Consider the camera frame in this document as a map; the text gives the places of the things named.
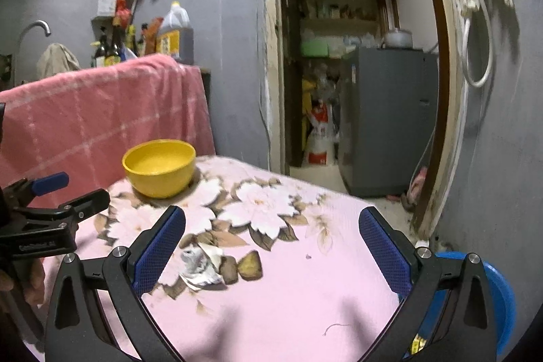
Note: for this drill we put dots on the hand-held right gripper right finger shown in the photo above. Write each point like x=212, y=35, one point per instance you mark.
x=384, y=249

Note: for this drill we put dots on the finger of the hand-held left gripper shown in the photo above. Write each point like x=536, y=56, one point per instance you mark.
x=51, y=183
x=91, y=205

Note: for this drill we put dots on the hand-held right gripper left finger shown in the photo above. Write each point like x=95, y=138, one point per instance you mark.
x=159, y=249

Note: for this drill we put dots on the printed paper ball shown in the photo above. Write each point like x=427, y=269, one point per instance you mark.
x=199, y=264

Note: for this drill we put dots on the yellow wrapper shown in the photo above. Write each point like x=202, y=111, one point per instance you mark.
x=420, y=346

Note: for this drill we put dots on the blue plastic bucket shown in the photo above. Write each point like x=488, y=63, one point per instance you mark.
x=502, y=302

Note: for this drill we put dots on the person's left hand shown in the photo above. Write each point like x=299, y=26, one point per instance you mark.
x=34, y=281

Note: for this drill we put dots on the pink slipper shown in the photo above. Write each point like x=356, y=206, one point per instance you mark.
x=418, y=188

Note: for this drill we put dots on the yellow bowl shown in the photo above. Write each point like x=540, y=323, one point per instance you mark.
x=159, y=171

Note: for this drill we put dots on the pink checked blanket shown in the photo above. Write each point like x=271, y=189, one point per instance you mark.
x=106, y=111

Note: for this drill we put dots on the pink floral tablecloth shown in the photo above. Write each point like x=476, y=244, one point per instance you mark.
x=275, y=302

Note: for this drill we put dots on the beige rag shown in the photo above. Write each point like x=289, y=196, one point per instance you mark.
x=57, y=61

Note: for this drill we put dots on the white red rice sack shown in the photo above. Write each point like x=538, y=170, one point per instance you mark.
x=321, y=137

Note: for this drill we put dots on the grey refrigerator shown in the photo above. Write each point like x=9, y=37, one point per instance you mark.
x=390, y=120

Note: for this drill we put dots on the round dark sauce bottle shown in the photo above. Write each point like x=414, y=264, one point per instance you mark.
x=101, y=56

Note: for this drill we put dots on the tall dark sauce bottle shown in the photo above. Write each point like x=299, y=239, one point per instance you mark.
x=113, y=50

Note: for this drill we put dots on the metal faucet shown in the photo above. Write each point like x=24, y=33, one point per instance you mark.
x=36, y=27

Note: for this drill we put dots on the small yellow label bottle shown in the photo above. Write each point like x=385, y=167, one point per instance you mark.
x=130, y=44

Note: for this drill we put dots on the orange sauce packet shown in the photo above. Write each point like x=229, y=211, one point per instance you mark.
x=155, y=35

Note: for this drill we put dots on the red plastic bag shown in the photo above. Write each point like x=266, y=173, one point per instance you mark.
x=121, y=12

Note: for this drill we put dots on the white utensil holder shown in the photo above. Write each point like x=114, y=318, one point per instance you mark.
x=106, y=3

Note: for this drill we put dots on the large cooking oil jug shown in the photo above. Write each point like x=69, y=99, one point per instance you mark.
x=176, y=37

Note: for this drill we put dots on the metal pot with lid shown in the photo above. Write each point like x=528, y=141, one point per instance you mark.
x=398, y=39

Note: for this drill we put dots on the green plastic container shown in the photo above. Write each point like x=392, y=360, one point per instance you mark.
x=314, y=48

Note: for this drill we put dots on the wooden shelf unit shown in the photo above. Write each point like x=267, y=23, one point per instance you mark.
x=339, y=20

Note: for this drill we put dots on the wooden door frame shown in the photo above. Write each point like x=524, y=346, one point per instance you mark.
x=445, y=111

